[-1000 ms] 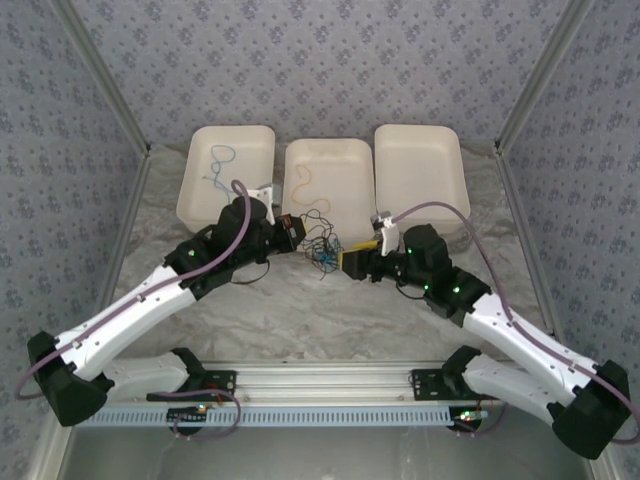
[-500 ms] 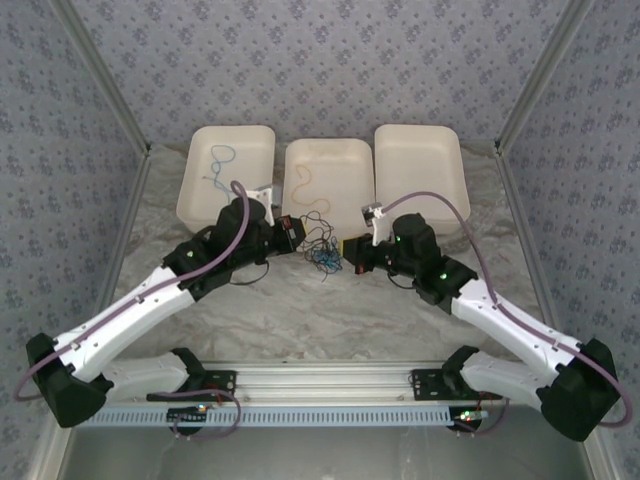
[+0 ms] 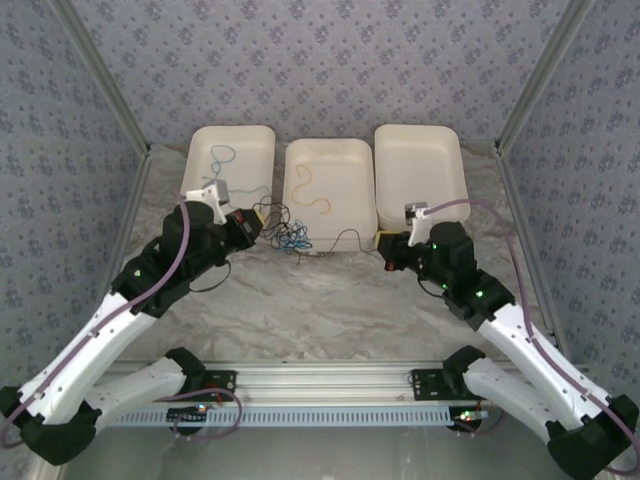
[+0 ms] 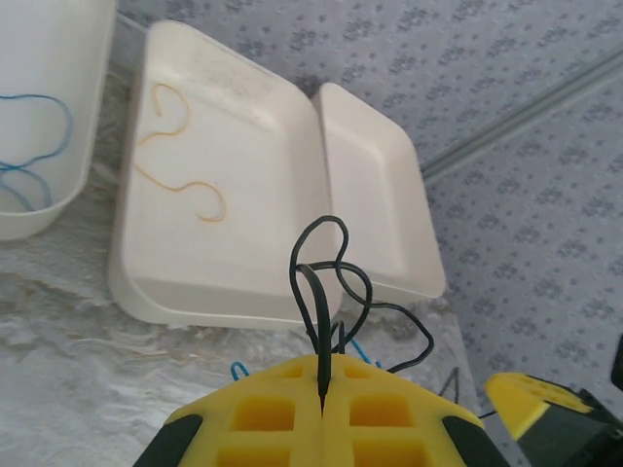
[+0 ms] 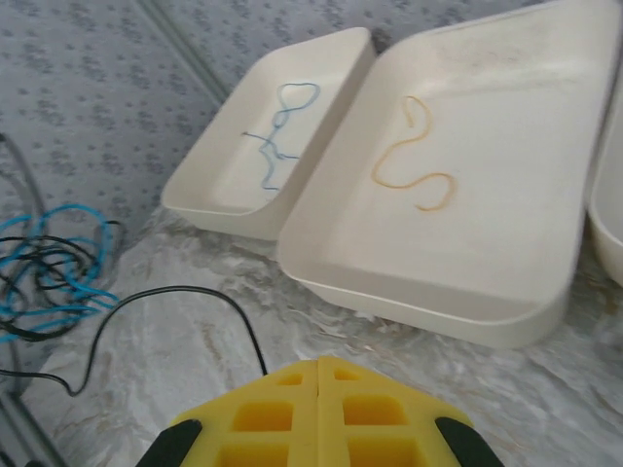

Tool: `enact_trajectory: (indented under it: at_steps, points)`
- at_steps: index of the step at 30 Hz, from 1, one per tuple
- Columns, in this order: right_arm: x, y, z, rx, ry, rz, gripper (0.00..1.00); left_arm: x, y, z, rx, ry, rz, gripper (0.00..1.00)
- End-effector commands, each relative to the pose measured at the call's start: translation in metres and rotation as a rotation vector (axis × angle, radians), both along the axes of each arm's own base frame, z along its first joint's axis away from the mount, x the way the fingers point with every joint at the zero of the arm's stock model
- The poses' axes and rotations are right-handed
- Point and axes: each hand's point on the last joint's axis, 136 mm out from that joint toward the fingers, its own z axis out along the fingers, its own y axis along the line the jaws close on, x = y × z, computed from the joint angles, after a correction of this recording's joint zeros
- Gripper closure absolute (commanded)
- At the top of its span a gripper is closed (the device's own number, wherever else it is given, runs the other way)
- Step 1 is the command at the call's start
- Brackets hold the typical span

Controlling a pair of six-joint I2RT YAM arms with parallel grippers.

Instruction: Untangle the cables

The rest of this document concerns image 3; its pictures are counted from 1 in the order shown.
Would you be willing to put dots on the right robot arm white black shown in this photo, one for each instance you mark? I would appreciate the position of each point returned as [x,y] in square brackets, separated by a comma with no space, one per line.
[540,360]

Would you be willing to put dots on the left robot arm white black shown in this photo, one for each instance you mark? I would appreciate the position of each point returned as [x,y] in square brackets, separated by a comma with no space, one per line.
[85,345]

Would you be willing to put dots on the cream plastic tray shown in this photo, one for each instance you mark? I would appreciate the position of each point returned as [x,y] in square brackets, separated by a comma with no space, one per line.
[420,165]
[340,175]
[250,160]

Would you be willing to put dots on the black electronics board with LEDs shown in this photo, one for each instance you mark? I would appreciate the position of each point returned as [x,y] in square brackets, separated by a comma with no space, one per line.
[187,417]
[470,420]

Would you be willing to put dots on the grey metal panel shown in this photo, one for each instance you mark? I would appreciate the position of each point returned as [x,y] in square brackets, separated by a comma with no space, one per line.
[325,455]

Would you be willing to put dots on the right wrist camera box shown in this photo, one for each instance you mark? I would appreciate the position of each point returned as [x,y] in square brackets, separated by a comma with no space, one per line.
[415,210]

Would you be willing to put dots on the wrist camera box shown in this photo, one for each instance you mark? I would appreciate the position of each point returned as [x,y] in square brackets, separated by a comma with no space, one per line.
[212,192]
[415,210]

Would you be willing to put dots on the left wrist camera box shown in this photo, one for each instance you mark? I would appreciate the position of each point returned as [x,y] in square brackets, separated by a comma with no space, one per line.
[212,192]

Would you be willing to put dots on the aluminium table side rail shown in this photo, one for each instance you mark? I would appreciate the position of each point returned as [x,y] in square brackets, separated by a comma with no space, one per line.
[135,200]
[525,235]

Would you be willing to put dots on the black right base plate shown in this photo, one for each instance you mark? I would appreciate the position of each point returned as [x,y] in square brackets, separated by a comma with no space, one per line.
[425,385]

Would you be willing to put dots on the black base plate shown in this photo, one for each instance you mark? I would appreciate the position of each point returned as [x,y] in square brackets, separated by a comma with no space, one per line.
[227,375]
[425,385]

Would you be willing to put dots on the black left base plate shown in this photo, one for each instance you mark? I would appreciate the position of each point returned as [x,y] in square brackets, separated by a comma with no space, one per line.
[227,375]

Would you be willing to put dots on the aluminium mounting rail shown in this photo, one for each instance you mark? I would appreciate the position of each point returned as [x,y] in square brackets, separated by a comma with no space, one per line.
[325,382]

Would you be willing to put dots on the aluminium frame post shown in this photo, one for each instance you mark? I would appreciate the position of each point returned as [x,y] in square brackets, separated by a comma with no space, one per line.
[545,70]
[100,70]

